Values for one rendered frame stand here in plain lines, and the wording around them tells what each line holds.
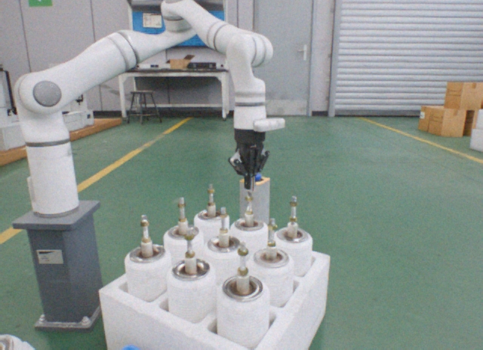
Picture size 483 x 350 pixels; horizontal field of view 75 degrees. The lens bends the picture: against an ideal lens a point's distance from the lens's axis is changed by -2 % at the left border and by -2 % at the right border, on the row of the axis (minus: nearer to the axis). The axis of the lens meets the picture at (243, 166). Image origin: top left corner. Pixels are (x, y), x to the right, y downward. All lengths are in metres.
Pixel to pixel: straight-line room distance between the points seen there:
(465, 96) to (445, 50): 2.27
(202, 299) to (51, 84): 0.54
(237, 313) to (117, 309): 0.28
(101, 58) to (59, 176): 0.29
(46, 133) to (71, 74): 0.14
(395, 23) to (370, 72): 0.83
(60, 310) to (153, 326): 0.34
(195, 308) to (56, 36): 6.15
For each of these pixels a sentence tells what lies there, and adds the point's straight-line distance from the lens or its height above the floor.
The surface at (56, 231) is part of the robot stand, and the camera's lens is 0.86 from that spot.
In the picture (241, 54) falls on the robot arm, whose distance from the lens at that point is 0.71.
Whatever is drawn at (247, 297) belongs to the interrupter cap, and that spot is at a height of 0.25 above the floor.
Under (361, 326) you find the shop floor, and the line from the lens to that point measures 0.97.
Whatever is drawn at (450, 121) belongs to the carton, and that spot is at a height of 0.18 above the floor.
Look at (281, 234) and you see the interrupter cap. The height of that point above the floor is 0.25.
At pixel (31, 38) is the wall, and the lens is 6.80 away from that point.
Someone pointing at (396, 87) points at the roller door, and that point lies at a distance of 6.11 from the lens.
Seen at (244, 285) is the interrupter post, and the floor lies 0.27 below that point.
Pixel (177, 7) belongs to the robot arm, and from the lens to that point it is 0.94.
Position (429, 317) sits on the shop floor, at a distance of 1.06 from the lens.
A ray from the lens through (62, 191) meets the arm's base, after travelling 0.86.
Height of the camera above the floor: 0.61
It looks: 15 degrees down
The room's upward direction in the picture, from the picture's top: straight up
